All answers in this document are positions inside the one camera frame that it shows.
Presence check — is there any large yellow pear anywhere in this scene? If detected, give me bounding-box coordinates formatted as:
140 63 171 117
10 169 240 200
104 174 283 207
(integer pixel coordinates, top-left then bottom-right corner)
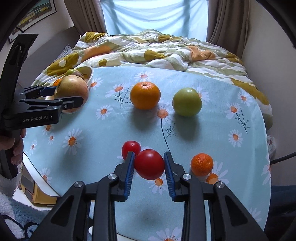
54 75 89 106

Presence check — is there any small red tomato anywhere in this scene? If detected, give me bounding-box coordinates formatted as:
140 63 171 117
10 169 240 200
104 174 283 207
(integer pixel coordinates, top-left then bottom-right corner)
121 141 141 160

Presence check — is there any green apple in bowl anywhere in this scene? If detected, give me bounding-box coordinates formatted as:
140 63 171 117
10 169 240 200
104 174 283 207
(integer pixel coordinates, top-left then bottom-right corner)
65 69 85 80

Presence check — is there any cream duck bowl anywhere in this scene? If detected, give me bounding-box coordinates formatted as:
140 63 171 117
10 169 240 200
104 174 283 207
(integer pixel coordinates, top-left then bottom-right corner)
75 65 93 84

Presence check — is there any small orange mandarin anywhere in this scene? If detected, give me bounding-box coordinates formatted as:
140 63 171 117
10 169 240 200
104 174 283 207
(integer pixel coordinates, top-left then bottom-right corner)
190 153 214 177

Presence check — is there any light blue window cloth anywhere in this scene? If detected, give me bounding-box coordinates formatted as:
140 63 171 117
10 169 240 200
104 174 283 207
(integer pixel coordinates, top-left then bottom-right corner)
101 0 209 41

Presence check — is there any person's left hand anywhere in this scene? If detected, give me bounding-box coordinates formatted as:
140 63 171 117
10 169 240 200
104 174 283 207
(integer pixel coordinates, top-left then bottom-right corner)
0 129 27 165

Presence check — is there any grey bed headboard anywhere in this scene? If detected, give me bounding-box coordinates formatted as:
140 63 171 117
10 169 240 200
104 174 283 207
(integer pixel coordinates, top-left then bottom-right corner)
18 27 80 87

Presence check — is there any green striped floral duvet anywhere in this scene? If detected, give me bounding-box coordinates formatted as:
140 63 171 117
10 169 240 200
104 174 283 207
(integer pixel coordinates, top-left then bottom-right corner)
33 29 273 129

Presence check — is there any smooth orange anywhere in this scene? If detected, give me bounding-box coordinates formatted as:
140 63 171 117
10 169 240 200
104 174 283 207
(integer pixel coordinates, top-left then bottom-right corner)
129 81 161 110
52 78 62 86

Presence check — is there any framed houses picture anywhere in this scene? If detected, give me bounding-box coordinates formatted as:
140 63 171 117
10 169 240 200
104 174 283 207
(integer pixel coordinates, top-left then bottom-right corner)
8 0 57 43

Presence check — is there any brown left curtain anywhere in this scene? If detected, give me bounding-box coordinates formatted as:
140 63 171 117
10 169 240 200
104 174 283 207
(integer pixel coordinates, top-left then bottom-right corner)
64 0 107 36

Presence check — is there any green apple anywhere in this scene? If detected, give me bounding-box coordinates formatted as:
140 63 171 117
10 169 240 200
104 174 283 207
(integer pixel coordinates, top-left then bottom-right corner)
172 87 202 117
65 69 85 80

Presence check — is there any white plastic bag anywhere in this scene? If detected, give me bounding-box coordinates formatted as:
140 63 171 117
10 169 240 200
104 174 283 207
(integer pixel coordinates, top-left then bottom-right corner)
267 135 276 159

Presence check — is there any brown curtain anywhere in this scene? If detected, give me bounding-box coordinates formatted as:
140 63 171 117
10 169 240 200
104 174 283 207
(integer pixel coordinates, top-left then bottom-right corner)
64 0 107 36
206 0 250 58

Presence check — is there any blue daisy tablecloth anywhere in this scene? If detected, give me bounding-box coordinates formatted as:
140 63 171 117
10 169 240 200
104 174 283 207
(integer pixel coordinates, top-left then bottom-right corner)
24 67 270 227

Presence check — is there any brown right curtain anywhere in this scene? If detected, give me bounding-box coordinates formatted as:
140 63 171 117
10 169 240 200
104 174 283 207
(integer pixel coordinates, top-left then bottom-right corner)
206 0 250 58

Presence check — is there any black cable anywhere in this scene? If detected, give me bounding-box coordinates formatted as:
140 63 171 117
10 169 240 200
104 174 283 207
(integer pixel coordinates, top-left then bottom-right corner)
269 151 296 165

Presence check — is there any yellow box under table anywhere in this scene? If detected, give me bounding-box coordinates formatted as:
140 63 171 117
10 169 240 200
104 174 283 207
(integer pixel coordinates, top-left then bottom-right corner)
18 164 58 206

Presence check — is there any large red tomato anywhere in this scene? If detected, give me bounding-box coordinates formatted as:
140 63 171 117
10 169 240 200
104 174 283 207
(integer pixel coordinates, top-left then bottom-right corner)
134 149 165 180

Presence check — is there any white fluffy left sleeve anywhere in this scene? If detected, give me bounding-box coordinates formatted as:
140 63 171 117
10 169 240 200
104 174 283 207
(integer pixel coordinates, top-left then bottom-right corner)
1 176 49 240

